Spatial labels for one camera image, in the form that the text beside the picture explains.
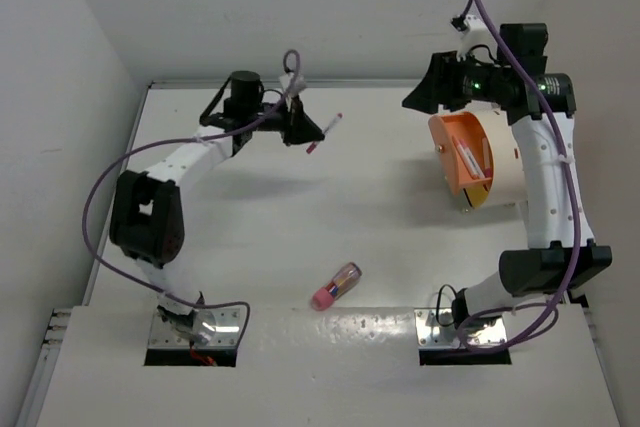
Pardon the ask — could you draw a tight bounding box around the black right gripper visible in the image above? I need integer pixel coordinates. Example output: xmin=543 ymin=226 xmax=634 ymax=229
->
xmin=402 ymin=49 xmax=508 ymax=114

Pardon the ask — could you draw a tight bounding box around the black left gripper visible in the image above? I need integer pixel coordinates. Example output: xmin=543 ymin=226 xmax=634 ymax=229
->
xmin=248 ymin=92 xmax=325 ymax=147

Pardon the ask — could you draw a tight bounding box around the white pen magenta cap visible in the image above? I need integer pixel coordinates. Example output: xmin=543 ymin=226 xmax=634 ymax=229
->
xmin=306 ymin=113 xmax=343 ymax=155

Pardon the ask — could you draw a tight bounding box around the orange drawer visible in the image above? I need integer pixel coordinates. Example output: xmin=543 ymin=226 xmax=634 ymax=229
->
xmin=428 ymin=112 xmax=492 ymax=195

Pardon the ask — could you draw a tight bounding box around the white pen orange band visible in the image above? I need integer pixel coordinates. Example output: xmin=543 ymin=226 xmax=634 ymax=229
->
xmin=453 ymin=137 xmax=485 ymax=179

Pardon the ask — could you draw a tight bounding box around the white pen pink tip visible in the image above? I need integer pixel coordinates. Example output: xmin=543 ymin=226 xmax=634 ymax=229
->
xmin=482 ymin=138 xmax=492 ymax=177

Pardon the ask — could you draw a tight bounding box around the yellow drawer with gold knob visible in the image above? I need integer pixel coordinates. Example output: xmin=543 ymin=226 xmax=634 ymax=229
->
xmin=463 ymin=184 xmax=490 ymax=209

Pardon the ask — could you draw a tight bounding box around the pink capped clip tube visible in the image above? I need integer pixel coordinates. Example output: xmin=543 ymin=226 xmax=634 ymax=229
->
xmin=310 ymin=262 xmax=362 ymax=311

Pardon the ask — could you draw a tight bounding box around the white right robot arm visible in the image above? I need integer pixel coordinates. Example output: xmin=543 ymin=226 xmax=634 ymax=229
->
xmin=403 ymin=15 xmax=613 ymax=324

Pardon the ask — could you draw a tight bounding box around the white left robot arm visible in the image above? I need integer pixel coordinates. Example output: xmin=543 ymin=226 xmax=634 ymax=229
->
xmin=109 ymin=71 xmax=325 ymax=344

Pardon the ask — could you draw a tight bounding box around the white cylindrical drawer organizer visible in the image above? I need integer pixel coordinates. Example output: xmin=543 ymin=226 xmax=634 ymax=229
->
xmin=476 ymin=109 xmax=527 ymax=208

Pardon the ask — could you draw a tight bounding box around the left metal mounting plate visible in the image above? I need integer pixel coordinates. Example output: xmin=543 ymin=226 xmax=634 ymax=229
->
xmin=147 ymin=308 xmax=241 ymax=350

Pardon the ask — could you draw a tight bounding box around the metal mounting plate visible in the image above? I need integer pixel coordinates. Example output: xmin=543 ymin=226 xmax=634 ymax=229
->
xmin=147 ymin=308 xmax=241 ymax=350
xmin=414 ymin=307 xmax=507 ymax=351

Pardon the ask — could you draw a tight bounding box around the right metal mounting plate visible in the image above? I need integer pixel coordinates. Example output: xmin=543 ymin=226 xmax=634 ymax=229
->
xmin=414 ymin=307 xmax=507 ymax=351

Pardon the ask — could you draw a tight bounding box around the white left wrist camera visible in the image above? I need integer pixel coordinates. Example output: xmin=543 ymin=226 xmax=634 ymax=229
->
xmin=279 ymin=72 xmax=307 ymax=97

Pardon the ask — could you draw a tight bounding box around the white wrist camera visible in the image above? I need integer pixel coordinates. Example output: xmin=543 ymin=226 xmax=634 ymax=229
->
xmin=279 ymin=72 xmax=307 ymax=97
xmin=450 ymin=14 xmax=489 ymax=58

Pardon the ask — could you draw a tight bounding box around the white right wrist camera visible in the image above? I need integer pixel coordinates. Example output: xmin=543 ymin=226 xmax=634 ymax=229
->
xmin=450 ymin=14 xmax=489 ymax=58

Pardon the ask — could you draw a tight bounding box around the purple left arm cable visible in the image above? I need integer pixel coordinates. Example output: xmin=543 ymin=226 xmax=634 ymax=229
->
xmin=81 ymin=49 xmax=304 ymax=348

